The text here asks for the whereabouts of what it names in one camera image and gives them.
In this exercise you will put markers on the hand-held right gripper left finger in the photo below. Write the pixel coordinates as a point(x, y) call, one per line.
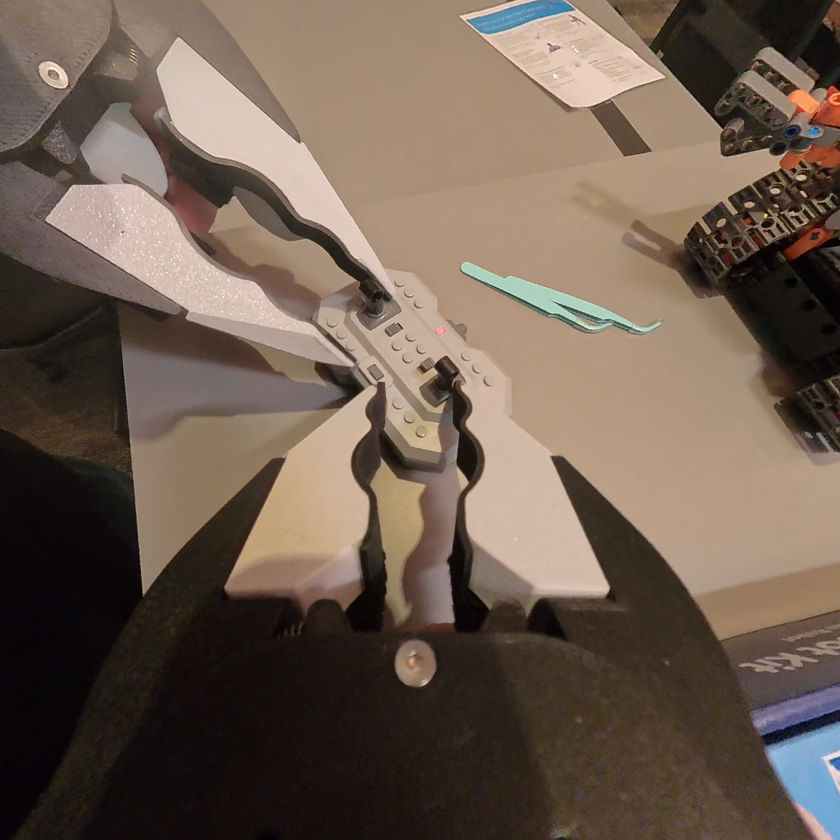
point(295, 538)

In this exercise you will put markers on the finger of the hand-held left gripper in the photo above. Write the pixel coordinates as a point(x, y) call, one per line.
point(250, 125)
point(158, 250)

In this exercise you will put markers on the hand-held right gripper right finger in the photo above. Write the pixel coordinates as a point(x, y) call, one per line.
point(538, 538)

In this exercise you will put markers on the grey remote controller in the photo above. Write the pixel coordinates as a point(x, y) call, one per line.
point(394, 341)

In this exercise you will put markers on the blue robot kit box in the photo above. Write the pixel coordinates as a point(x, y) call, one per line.
point(801, 735)

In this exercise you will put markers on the tracked building-block toy robot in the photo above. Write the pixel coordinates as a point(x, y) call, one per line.
point(781, 250)

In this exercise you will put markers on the grey desk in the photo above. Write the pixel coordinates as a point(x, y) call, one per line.
point(630, 433)

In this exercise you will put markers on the teal plastic tweezers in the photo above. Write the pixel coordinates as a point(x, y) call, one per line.
point(551, 295)

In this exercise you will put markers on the white blue printed sheet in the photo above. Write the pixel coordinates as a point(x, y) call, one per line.
point(565, 46)

